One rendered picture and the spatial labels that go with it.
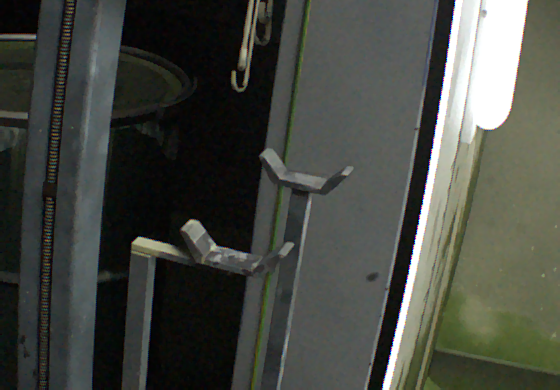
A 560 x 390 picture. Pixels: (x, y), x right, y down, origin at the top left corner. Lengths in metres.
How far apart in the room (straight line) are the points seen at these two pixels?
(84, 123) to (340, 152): 0.53
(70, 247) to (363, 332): 0.59
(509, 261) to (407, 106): 1.60
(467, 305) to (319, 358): 1.44
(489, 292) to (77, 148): 2.08
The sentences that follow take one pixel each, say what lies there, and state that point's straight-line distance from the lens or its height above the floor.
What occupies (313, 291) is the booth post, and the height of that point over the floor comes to 0.83.
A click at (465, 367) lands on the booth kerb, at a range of 2.94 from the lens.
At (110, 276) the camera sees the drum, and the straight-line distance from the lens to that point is 2.03.
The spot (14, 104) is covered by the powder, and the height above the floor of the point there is 0.86.
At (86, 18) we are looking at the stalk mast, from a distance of 0.95.
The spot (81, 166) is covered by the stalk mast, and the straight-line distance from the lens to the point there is 0.98.
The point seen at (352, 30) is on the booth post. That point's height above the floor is 1.16.
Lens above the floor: 1.44
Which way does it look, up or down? 19 degrees down
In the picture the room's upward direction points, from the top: 8 degrees clockwise
